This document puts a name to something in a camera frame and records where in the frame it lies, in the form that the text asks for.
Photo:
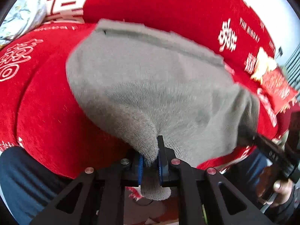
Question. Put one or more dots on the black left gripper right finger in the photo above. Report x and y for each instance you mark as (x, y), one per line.
(204, 196)

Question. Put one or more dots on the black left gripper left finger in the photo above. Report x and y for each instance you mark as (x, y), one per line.
(95, 196)

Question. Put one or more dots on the grey knitted garment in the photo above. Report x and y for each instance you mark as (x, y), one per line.
(138, 83)

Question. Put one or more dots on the person's right hand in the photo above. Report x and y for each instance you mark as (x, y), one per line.
(283, 188)

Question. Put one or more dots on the red embroidered satin pillow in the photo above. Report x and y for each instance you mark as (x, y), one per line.
(266, 71)

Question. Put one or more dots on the blue trouser leg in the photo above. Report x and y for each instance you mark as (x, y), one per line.
(27, 187)

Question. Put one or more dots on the white floral blanket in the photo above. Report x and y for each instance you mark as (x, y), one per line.
(24, 16)

